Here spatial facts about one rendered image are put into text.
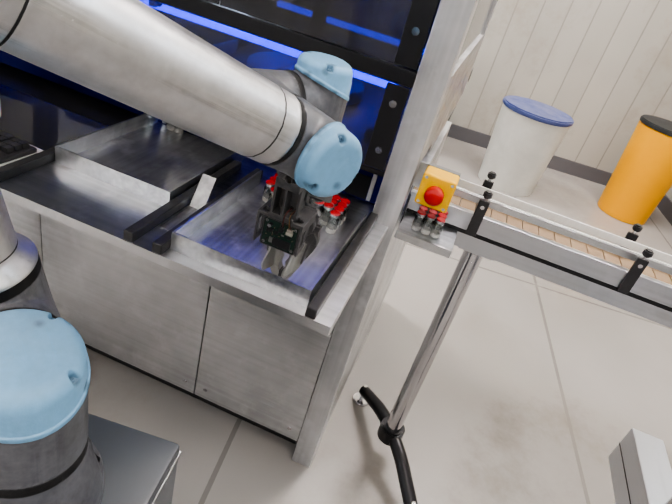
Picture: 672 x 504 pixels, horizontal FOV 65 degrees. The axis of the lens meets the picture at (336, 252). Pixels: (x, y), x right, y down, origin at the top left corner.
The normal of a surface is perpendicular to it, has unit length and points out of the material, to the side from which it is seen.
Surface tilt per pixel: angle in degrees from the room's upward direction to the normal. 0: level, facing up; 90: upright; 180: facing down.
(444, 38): 90
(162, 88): 102
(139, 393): 0
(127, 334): 90
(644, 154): 93
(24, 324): 8
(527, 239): 90
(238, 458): 0
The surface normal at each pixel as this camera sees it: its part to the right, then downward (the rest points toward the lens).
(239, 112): 0.63, 0.48
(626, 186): -0.74, 0.24
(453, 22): -0.31, 0.44
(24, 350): 0.32, -0.74
